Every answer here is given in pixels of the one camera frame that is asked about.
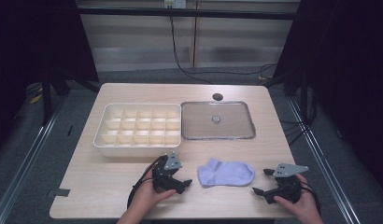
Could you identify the person's right hand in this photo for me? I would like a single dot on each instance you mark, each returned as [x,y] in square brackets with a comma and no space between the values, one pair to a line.
[304,205]

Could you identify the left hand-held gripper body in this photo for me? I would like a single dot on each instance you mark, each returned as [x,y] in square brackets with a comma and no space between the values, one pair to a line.
[167,182]

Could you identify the transparent box lid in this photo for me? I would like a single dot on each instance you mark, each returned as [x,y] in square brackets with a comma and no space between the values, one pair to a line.
[202,124]

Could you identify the cream compartment storage box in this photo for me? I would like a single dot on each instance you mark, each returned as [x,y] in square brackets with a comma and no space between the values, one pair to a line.
[139,127]

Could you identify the white wall power outlet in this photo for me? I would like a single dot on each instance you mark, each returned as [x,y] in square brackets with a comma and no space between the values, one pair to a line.
[175,3]

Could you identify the black round table grommet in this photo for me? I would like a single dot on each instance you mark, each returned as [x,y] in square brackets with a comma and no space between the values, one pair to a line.
[217,96]

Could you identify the black metal stand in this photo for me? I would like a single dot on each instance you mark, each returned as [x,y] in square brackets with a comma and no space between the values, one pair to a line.
[47,99]

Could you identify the black horizontal bar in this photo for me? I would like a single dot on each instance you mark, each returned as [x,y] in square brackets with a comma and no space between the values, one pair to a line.
[186,13]

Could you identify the yellow floor item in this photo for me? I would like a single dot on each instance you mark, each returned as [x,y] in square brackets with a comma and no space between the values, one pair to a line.
[35,99]

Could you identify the light purple sock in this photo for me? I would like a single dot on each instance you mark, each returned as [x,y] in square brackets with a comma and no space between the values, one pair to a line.
[227,174]

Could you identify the dark curtain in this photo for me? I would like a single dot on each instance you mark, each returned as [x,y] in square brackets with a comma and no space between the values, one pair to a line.
[345,62]
[31,46]

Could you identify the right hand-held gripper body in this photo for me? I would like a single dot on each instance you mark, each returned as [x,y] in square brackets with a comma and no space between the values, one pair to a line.
[287,188]

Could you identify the grey tape strip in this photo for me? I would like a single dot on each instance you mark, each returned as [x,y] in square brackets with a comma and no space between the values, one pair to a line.
[59,193]

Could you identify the metal floor rail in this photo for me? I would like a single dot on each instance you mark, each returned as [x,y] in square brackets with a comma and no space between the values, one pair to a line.
[27,161]
[323,158]

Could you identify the person's left hand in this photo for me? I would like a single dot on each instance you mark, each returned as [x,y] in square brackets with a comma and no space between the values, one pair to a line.
[146,196]

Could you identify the small black floor tape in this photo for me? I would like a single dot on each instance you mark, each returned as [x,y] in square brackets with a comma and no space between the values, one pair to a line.
[70,130]

